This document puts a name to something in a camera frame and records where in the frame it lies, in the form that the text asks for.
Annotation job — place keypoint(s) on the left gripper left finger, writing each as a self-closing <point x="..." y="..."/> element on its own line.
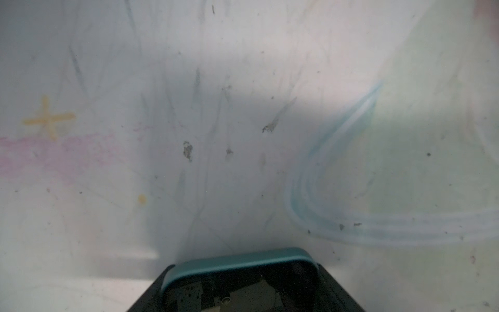
<point x="151" y="299"/>

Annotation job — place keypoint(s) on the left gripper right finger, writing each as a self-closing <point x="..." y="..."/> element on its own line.
<point x="331" y="296"/>

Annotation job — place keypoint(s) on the teal phone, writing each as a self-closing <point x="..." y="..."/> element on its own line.
<point x="274" y="280"/>

